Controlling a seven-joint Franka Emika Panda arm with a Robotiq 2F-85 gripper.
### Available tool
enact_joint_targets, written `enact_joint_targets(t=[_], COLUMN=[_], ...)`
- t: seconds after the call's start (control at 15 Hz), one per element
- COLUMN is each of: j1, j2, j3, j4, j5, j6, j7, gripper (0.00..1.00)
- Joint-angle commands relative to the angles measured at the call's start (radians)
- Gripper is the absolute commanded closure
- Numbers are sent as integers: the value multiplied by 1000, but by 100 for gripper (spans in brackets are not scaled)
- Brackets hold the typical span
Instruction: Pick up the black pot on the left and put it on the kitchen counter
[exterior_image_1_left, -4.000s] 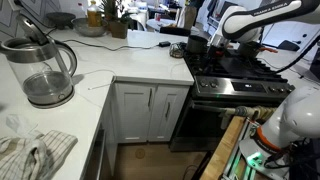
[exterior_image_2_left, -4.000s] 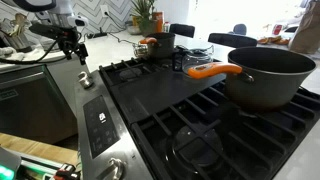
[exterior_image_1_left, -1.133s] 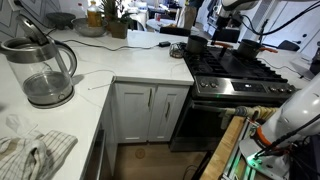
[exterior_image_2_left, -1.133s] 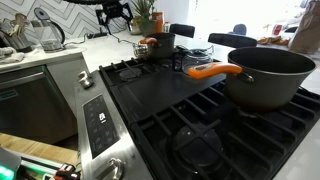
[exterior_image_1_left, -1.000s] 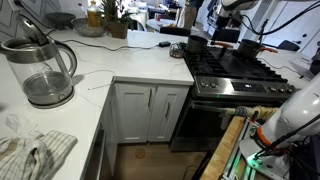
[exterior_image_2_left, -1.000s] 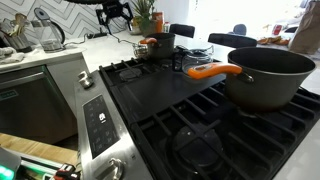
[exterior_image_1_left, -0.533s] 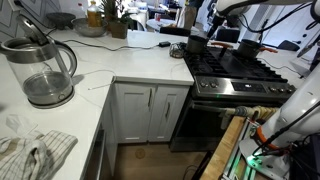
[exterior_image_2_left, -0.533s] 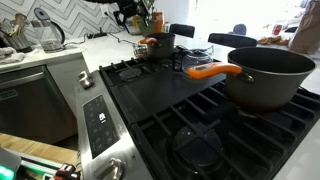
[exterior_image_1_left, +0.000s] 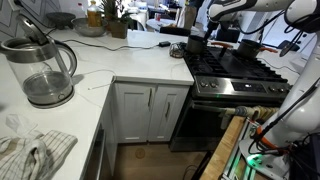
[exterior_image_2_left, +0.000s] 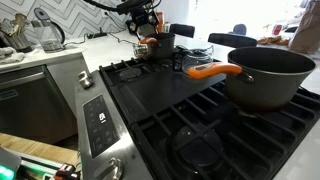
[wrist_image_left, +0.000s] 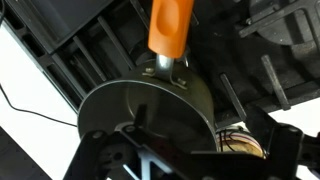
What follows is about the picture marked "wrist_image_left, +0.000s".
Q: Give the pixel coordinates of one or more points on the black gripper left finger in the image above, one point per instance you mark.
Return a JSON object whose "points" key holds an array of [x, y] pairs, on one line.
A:
{"points": [[100, 153]]}

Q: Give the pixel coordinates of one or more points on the black gas stove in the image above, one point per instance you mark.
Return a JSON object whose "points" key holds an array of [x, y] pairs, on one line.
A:
{"points": [[253, 50]]}

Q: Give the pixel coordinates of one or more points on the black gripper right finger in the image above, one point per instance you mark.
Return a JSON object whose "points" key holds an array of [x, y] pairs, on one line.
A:
{"points": [[283, 143]]}

